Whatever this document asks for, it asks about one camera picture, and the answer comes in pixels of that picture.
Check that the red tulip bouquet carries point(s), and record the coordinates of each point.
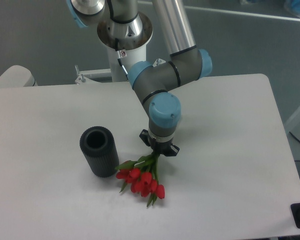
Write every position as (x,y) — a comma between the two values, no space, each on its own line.
(142,177)

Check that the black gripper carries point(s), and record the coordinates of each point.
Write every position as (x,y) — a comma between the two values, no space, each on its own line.
(164,148)

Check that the white metal base frame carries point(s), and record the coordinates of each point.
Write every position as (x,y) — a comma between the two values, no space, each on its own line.
(95,73)

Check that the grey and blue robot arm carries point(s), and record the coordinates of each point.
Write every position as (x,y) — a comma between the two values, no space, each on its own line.
(152,83)

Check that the black ribbed cylindrical vase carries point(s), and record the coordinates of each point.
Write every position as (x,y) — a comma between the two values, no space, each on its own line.
(98,147)

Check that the white rounded chair part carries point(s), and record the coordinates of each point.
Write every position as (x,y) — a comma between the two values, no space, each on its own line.
(17,77)

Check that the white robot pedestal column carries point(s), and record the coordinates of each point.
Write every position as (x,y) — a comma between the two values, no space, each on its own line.
(126,43)

